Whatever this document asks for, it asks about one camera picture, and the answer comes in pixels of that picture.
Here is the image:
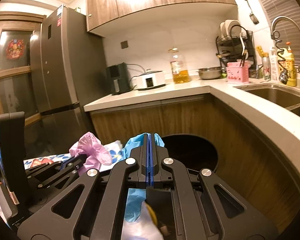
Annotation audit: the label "pink plastic bag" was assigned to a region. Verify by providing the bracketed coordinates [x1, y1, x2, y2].
[69, 132, 113, 176]

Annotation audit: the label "blue plastic glove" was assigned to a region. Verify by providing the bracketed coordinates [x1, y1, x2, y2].
[122, 133, 164, 222]

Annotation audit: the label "black round trash bin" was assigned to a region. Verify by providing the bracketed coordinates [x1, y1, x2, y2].
[146, 134, 219, 238]

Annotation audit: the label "steel kitchen sink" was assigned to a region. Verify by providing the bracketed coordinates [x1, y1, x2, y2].
[236, 83, 300, 117]

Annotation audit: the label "wooden lower cabinets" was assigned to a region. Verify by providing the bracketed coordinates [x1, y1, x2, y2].
[90, 94, 300, 232]

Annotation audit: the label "blue floral tablecloth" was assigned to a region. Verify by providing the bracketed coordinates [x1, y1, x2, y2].
[23, 140, 123, 172]

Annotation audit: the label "steel mixing bowl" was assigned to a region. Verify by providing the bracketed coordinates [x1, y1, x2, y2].
[198, 67, 222, 80]

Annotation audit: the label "cooking oil bottle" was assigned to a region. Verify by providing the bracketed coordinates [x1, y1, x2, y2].
[168, 47, 191, 84]

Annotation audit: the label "dark grey refrigerator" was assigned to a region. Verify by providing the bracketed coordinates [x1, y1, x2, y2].
[30, 5, 110, 154]

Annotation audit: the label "pink utensil holder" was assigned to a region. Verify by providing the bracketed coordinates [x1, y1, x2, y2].
[226, 62, 250, 84]

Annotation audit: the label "white rice cooker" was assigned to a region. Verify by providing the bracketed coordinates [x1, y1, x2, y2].
[136, 70, 166, 90]

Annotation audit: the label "red round door decoration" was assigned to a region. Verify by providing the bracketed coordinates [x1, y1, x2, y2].
[6, 38, 25, 60]

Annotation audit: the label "black air fryer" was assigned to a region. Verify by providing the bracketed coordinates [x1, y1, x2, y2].
[106, 62, 132, 95]

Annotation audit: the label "wooden glass door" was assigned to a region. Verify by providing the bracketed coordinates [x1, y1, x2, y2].
[0, 21, 42, 127]

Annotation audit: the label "white detergent bottle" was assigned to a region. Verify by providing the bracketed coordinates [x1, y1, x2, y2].
[269, 47, 280, 82]

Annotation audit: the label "black dish rack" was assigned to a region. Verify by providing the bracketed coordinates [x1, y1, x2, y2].
[215, 26, 256, 77]

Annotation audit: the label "white ladle spoon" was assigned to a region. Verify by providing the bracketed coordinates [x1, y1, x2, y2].
[239, 33, 248, 60]

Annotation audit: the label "yellow detergent jug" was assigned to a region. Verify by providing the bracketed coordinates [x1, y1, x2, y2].
[277, 41, 296, 87]

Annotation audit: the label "white plates in rack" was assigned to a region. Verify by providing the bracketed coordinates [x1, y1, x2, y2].
[219, 20, 241, 38]

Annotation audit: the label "hanging metal spatula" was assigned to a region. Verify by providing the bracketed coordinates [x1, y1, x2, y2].
[245, 0, 259, 25]

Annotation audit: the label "window blinds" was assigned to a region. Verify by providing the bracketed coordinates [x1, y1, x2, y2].
[260, 0, 300, 64]

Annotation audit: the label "brown wall socket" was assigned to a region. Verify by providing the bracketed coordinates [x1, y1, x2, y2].
[120, 41, 129, 49]

